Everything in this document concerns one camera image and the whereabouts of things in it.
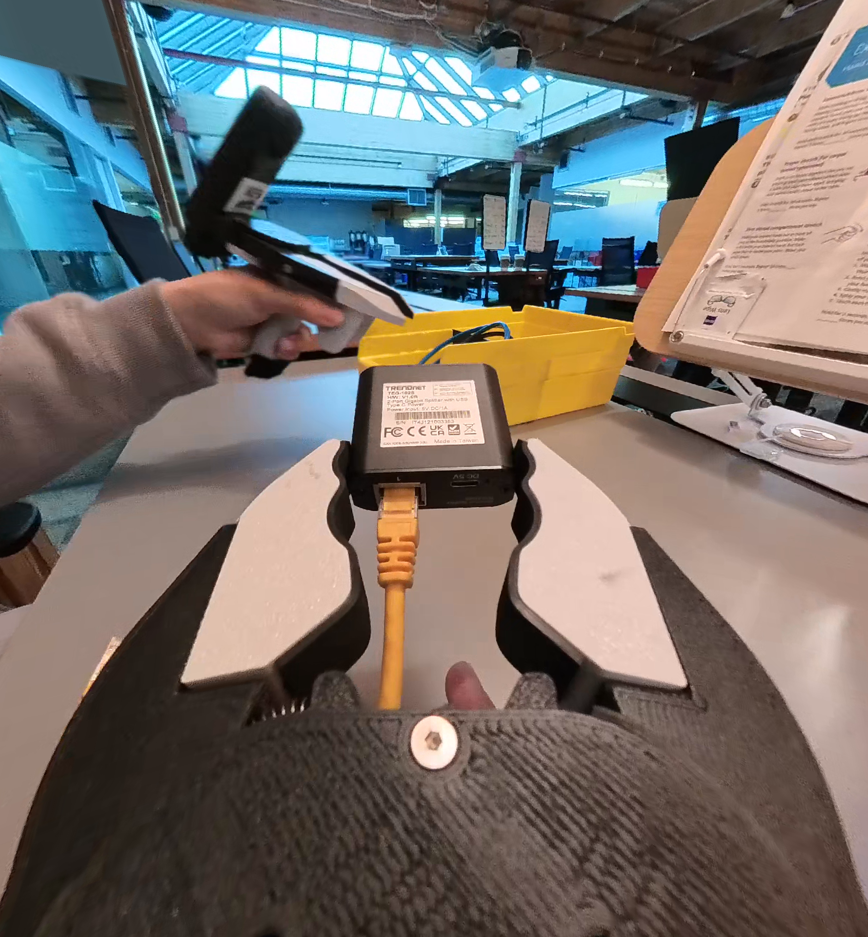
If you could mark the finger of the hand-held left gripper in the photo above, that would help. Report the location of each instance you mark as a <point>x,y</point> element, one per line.
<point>371,299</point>
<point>287,236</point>

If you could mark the printed instruction sheet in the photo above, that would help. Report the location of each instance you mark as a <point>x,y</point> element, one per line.
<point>807,219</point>

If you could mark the ceiling projector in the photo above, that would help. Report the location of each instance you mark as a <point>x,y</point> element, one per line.
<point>503,58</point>

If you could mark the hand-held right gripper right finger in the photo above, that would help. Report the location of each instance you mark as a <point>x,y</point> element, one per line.
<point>595,585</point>

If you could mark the white notice board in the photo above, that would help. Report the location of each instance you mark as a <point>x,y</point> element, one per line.
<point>538,225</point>
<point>494,219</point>

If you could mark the person's left forearm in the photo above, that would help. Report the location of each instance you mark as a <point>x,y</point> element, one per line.
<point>75,380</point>

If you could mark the person's left hand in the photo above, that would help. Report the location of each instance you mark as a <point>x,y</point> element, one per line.
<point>221,307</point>

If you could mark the black office chair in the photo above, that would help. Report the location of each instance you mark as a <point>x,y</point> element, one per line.
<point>141,245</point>

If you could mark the row of dark work tables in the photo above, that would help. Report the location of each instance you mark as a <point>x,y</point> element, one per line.
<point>463,274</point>

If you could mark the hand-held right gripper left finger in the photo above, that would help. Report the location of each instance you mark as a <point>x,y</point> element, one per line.
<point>273,578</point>

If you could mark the wooden document stand board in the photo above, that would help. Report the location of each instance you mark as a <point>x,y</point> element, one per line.
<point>690,241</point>

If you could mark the clear plastic magnifier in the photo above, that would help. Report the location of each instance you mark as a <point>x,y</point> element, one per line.
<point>807,439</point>

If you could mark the brown support post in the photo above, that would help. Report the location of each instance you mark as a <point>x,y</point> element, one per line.
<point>145,132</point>

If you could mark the black network splitter box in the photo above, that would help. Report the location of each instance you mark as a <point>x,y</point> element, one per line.
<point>434,410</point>

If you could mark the grey desk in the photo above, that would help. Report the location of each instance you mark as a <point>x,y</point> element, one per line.
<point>697,585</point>

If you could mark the black monitor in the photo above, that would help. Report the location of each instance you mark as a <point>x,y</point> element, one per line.
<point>701,157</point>

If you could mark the person's right hand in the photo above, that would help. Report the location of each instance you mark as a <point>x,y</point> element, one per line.
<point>467,688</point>

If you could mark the yellow plastic bin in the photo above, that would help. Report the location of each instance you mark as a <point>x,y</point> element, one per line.
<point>565,366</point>

